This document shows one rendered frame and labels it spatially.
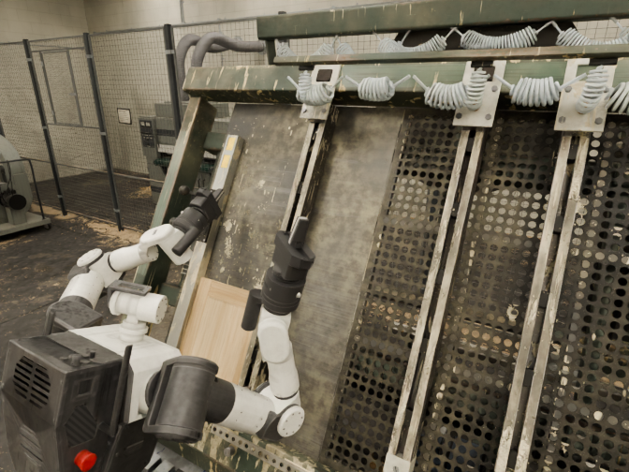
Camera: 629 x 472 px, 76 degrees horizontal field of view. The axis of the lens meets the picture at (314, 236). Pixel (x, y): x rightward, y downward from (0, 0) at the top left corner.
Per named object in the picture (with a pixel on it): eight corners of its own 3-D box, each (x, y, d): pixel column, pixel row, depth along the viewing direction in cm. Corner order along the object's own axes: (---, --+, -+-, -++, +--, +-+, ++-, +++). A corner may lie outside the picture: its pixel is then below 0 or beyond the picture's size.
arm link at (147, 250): (190, 242, 127) (154, 253, 131) (173, 220, 122) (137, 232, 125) (184, 255, 122) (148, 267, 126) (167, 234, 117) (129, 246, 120)
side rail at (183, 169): (131, 360, 164) (107, 361, 155) (208, 109, 176) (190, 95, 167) (140, 364, 161) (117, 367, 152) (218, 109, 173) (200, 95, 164)
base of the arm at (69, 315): (97, 368, 108) (51, 383, 98) (74, 339, 114) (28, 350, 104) (111, 323, 103) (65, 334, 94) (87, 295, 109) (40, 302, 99)
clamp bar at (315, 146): (235, 419, 131) (182, 435, 110) (327, 81, 144) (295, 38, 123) (259, 431, 126) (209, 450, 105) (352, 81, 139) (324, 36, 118)
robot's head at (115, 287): (140, 325, 93) (141, 296, 90) (104, 317, 93) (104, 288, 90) (153, 311, 99) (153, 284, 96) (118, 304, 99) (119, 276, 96)
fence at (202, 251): (162, 383, 147) (153, 384, 144) (234, 139, 158) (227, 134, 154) (171, 388, 145) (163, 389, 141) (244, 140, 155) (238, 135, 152)
